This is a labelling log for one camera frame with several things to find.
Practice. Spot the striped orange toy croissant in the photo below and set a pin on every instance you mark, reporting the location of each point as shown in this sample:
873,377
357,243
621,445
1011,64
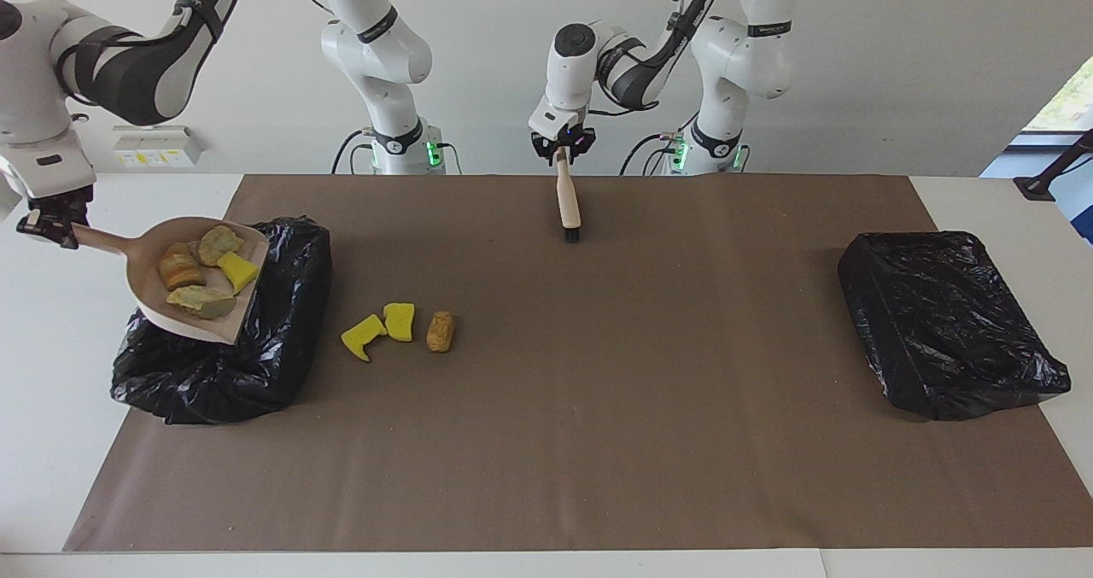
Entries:
179,272

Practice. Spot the black bin with crumpled bag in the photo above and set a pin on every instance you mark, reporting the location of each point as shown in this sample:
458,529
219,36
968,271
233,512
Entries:
256,364

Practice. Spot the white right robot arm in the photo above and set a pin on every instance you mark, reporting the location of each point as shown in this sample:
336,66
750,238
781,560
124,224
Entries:
376,49

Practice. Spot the notched yellow sponge piece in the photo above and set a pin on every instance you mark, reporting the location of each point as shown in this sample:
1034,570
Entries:
362,335

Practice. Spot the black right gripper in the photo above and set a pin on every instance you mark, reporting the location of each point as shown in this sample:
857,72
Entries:
60,204

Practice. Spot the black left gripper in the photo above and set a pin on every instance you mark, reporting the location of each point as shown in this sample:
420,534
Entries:
564,141

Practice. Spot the white wall socket box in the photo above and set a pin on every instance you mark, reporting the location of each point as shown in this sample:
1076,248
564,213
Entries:
158,149

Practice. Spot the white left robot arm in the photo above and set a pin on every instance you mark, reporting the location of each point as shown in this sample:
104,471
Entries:
726,49

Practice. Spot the beige plastic dustpan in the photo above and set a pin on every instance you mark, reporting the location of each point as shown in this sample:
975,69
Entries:
145,292

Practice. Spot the black bin with smooth bag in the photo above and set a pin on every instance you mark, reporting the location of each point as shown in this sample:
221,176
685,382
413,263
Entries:
939,322

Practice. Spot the brown cork nugget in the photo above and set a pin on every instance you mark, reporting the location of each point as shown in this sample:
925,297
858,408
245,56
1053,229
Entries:
440,331

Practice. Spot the pale green toy dumpling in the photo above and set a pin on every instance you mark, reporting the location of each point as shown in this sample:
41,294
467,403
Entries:
220,243
202,303

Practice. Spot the window with dark frame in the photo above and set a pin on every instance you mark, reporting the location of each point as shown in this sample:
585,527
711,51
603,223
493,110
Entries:
1072,104

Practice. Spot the curved yellow sponge piece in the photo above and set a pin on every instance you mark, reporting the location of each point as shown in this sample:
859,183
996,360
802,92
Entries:
237,271

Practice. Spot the brown paper table mat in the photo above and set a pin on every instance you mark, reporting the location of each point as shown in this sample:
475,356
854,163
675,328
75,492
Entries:
546,493

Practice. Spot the squarish yellow sponge piece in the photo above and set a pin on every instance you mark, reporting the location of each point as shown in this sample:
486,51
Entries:
399,322

